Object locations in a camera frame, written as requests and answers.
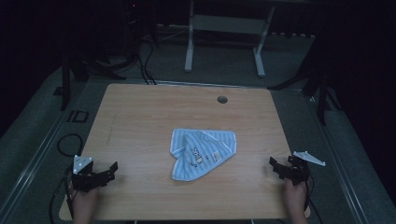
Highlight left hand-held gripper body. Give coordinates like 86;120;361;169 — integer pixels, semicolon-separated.
71;155;106;192

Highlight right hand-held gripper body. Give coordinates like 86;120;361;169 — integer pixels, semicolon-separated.
288;151;326;186

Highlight blue striped towel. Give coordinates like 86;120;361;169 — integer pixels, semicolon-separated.
169;128;238;182

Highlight person's left hand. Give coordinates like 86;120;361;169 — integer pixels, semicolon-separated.
70;186;100;216

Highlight person's right hand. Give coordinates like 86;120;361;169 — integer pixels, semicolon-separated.
284;180;308;216

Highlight black tripod stand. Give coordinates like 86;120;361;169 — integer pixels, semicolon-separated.
267;46;344;126
59;52;129;112

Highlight black looped floor cable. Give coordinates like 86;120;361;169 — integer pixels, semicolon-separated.
49;133;84;224

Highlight metal floor rail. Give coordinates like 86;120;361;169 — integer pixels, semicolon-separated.
306;94;372;224
0;105;74;218

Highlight black background cables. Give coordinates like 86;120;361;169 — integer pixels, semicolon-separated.
136;40;157;86

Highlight white metal stand frame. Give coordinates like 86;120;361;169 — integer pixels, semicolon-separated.
184;0;276;78

